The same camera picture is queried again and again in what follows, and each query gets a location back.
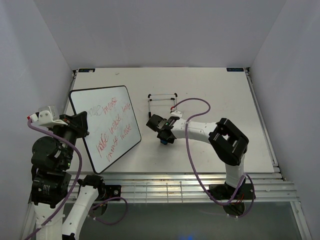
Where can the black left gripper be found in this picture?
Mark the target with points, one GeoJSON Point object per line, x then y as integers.
{"type": "Point", "coordinates": [78, 122]}

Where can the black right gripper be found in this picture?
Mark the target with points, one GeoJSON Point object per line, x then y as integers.
{"type": "Point", "coordinates": [171, 140]}

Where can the blue bone-shaped whiteboard eraser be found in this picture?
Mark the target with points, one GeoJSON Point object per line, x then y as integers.
{"type": "Point", "coordinates": [163, 142]}

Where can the white whiteboard black frame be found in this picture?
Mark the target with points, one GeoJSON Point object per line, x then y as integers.
{"type": "Point", "coordinates": [112, 124]}

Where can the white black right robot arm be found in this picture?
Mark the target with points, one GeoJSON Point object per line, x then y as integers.
{"type": "Point", "coordinates": [229, 143]}

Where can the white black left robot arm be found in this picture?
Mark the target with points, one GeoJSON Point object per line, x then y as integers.
{"type": "Point", "coordinates": [61, 207]}

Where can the metal whiteboard stand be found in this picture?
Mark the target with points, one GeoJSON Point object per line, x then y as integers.
{"type": "Point", "coordinates": [160, 97]}

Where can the blue label left corner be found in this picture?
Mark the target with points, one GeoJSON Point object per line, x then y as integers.
{"type": "Point", "coordinates": [86, 70]}

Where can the blue label corner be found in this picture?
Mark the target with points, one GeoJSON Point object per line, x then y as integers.
{"type": "Point", "coordinates": [86, 70]}
{"type": "Point", "coordinates": [235, 69]}

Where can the blue label right corner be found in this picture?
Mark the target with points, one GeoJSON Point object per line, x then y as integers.
{"type": "Point", "coordinates": [235, 69]}

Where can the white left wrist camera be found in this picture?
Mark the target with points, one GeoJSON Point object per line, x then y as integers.
{"type": "Point", "coordinates": [47, 116]}

